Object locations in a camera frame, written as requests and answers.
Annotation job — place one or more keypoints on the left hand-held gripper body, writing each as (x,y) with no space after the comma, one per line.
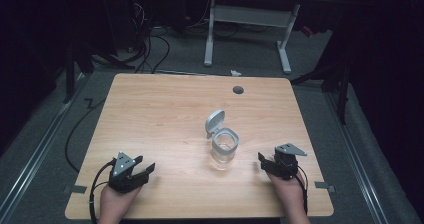
(121,174)

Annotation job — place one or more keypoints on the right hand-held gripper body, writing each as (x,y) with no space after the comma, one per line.
(285,161)

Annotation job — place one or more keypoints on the clear jar with grey lid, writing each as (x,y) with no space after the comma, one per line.
(222,140)

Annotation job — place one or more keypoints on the grey tape strip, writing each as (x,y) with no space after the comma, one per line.
(324,186)
(79,189)

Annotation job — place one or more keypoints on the white crumpled paper scrap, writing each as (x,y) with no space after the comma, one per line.
(235,73)

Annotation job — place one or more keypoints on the black metal stand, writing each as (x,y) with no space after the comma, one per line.
(333,77)
(75,67)

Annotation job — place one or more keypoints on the white desk frame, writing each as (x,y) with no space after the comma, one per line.
(250,15)

